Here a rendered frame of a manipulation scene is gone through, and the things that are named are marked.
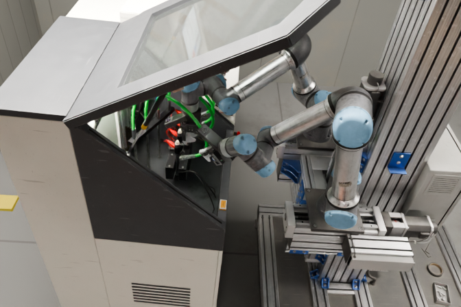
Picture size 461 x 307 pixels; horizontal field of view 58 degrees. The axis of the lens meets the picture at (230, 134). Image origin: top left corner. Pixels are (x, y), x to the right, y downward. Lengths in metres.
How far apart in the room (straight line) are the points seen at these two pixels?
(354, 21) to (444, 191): 2.46
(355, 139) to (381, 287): 1.55
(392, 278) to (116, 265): 1.61
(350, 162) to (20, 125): 1.13
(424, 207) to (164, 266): 1.24
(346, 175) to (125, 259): 1.14
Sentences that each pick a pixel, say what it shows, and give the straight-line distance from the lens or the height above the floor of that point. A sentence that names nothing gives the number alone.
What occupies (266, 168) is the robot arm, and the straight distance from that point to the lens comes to 1.53.
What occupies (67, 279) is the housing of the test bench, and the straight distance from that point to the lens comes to 2.40.
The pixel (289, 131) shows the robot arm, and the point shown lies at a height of 1.44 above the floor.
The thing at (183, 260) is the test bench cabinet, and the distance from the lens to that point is 2.04.
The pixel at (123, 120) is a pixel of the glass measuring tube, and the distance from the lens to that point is 1.95.
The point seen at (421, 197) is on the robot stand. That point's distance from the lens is 2.06.
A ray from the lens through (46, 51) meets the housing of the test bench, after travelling 1.88.
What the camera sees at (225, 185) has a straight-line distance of 1.98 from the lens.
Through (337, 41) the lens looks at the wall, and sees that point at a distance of 4.26.
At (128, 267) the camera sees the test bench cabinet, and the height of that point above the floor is 0.57.
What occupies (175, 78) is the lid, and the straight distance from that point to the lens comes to 1.28.
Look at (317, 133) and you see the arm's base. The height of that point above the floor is 1.09.
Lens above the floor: 2.42
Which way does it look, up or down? 41 degrees down
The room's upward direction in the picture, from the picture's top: 6 degrees clockwise
